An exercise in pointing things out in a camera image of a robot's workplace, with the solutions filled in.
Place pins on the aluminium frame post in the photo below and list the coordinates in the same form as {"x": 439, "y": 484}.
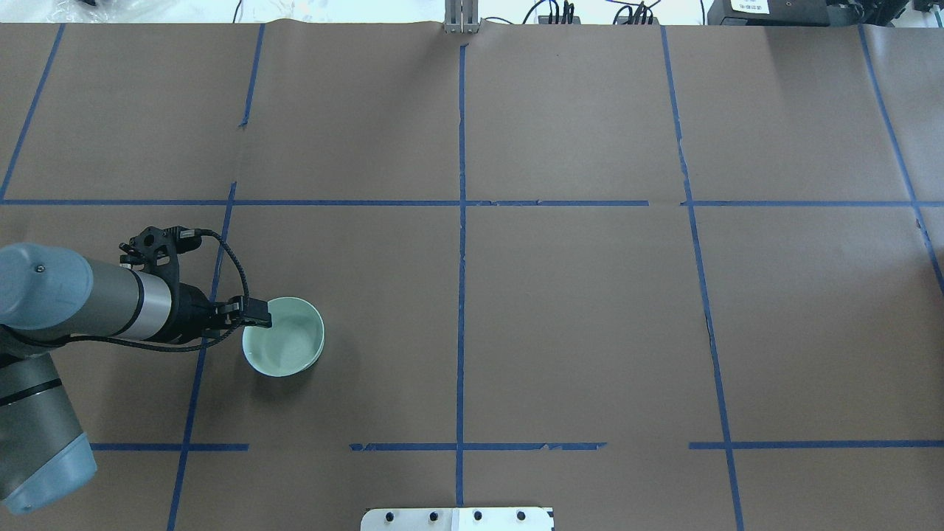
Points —
{"x": 461, "y": 17}

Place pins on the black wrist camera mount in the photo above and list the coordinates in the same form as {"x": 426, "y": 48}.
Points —
{"x": 156, "y": 251}

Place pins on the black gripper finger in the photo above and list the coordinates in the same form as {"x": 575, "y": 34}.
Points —
{"x": 259, "y": 321}
{"x": 253, "y": 305}

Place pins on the mint green bowl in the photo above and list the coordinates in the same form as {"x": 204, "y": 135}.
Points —
{"x": 291, "y": 345}

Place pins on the black device with label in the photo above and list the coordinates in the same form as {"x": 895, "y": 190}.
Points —
{"x": 804, "y": 13}

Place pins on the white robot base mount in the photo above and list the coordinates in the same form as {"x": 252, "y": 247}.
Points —
{"x": 459, "y": 518}

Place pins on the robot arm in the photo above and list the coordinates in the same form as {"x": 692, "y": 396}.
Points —
{"x": 53, "y": 297}

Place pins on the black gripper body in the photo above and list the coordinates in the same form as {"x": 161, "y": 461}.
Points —
{"x": 189, "y": 313}

